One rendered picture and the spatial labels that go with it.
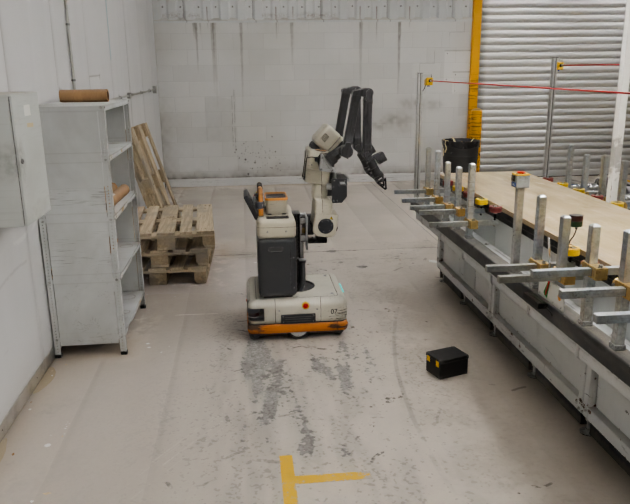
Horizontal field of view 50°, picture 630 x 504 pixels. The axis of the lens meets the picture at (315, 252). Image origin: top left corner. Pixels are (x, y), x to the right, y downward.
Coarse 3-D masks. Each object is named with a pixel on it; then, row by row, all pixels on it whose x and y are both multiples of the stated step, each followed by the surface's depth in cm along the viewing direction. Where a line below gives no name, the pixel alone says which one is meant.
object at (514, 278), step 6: (498, 276) 294; (504, 276) 293; (510, 276) 293; (516, 276) 293; (522, 276) 293; (528, 276) 293; (582, 276) 296; (498, 282) 294; (504, 282) 293; (510, 282) 293; (516, 282) 294; (522, 282) 294
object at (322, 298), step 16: (256, 288) 465; (304, 288) 467; (320, 288) 463; (336, 288) 463; (256, 304) 439; (272, 304) 440; (288, 304) 441; (304, 304) 441; (320, 304) 442; (336, 304) 444; (256, 320) 442; (272, 320) 442; (288, 320) 442; (304, 320) 444; (320, 320) 446; (336, 320) 447
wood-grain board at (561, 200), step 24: (480, 192) 466; (504, 192) 465; (528, 192) 464; (552, 192) 463; (576, 192) 462; (528, 216) 390; (552, 216) 389; (600, 216) 388; (624, 216) 387; (576, 240) 336; (600, 240) 335
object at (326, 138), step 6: (324, 126) 437; (330, 126) 435; (318, 132) 440; (324, 132) 434; (330, 132) 434; (336, 132) 436; (312, 138) 447; (318, 138) 435; (324, 138) 435; (330, 138) 435; (336, 138) 435; (342, 138) 437; (318, 144) 436; (324, 144) 436; (330, 144) 436; (336, 144) 437; (330, 150) 437
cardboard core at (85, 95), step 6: (60, 90) 433; (66, 90) 433; (72, 90) 434; (78, 90) 434; (84, 90) 434; (90, 90) 434; (96, 90) 435; (102, 90) 435; (60, 96) 432; (66, 96) 432; (72, 96) 433; (78, 96) 433; (84, 96) 433; (90, 96) 434; (96, 96) 434; (102, 96) 434; (108, 96) 441
